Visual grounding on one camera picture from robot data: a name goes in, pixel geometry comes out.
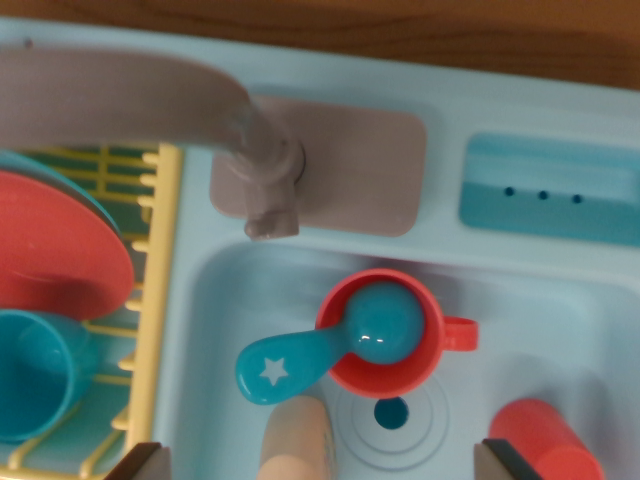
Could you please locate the red toy tumbler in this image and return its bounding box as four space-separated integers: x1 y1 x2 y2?
488 398 605 480

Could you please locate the teal toy plate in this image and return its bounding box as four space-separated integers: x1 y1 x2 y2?
0 149 124 241

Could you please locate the red toy mug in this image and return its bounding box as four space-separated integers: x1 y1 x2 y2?
314 268 481 400

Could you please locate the grey toy faucet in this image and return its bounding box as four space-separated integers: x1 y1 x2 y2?
0 37 428 243

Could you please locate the teal toy mug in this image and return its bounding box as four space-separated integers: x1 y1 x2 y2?
0 308 96 444

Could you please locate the red toy plate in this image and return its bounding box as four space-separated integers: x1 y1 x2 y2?
0 169 136 321

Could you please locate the light blue toy sink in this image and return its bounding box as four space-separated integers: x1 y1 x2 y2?
0 14 640 480

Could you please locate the beige detergent bottle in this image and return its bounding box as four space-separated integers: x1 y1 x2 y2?
254 396 335 480

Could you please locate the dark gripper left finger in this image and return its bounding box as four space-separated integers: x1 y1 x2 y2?
102 442 172 480

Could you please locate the yellow dish rack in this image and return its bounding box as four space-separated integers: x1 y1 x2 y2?
0 142 185 480

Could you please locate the teal spoon with white star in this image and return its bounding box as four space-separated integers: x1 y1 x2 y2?
234 281 426 405

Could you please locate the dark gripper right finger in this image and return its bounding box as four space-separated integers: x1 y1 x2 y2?
473 437 544 480

